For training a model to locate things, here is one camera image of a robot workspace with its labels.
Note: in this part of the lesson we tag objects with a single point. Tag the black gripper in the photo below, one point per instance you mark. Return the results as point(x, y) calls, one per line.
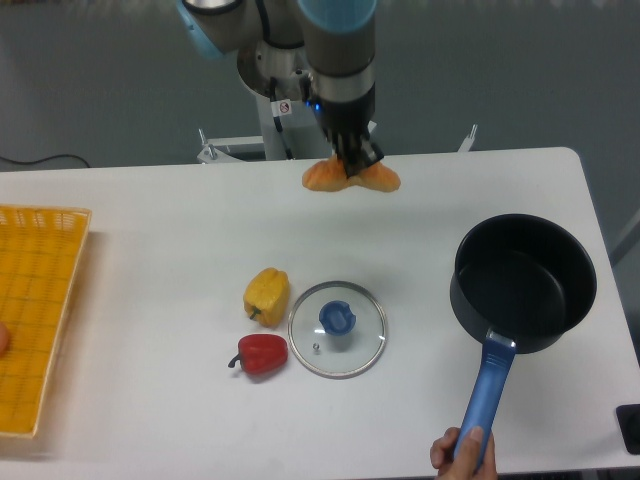
point(345, 125)

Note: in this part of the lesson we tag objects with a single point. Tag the orange croissant bread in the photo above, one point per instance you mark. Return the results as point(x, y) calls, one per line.
point(330, 176)

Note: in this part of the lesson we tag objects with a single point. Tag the black saucepan with blue handle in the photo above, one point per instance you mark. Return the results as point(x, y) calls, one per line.
point(519, 283)

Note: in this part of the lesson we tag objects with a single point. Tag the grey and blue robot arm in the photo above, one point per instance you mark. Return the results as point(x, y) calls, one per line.
point(310, 66)

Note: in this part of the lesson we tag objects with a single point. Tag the person's hand holding pan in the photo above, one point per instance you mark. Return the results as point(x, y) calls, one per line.
point(454, 459)

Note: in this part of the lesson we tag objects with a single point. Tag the yellow bell pepper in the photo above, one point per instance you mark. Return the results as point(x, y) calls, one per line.
point(266, 297)

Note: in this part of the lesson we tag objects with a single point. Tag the glass lid with blue knob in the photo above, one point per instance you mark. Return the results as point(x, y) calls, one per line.
point(337, 329)

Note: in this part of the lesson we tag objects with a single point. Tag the red bell pepper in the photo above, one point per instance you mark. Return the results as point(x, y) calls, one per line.
point(260, 354)

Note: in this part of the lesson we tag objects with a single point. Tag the yellow wicker basket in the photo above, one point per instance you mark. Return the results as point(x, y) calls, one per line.
point(41, 249)

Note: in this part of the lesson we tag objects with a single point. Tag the black object at table edge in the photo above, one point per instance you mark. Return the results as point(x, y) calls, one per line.
point(628, 420)

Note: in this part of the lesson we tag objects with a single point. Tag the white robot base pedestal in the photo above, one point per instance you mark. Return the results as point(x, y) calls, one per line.
point(288, 127)

